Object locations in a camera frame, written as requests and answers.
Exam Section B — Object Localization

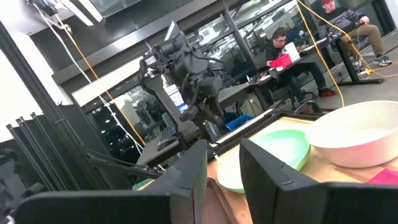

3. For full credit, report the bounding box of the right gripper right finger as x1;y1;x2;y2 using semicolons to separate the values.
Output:
239;138;398;224

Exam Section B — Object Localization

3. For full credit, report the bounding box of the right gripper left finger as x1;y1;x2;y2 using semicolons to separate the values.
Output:
14;139;209;224

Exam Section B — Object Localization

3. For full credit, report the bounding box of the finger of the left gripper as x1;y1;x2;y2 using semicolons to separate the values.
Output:
201;119;219;143
178;105;200;123

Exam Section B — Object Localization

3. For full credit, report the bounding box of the green plate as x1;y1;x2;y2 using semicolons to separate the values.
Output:
216;129;312;195

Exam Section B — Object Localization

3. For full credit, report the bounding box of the white bowl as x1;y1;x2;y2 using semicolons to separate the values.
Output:
304;100;398;169

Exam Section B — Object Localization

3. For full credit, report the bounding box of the red cloth napkin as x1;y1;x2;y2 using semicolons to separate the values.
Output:
366;167;398;186

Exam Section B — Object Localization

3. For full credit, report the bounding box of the blue plastic bin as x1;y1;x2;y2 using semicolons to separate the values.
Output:
224;114;255;132

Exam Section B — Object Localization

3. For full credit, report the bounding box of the dark grey desk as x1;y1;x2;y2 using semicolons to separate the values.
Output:
136;81;275;167

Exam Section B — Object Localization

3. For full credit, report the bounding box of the red plastic bin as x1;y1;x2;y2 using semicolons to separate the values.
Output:
269;53;294;69

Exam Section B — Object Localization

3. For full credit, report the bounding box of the person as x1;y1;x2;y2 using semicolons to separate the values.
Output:
317;0;393;67
265;29;339;108

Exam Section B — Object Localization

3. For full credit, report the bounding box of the white box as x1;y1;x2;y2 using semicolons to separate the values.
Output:
282;41;302;62

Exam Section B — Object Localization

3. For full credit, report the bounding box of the black office desk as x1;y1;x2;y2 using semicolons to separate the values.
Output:
248;20;386;110

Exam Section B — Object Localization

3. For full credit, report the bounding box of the orange hanging cable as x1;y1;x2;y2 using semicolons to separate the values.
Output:
54;15;147;147

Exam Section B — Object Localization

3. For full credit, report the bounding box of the black aluminium rig frame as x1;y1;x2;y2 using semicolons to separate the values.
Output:
0;21;325;194

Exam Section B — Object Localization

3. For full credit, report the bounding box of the white hanging cable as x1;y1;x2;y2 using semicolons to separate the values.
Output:
30;2;147;156

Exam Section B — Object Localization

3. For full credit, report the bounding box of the long yellow extension cord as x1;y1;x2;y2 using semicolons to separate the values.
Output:
294;0;398;108

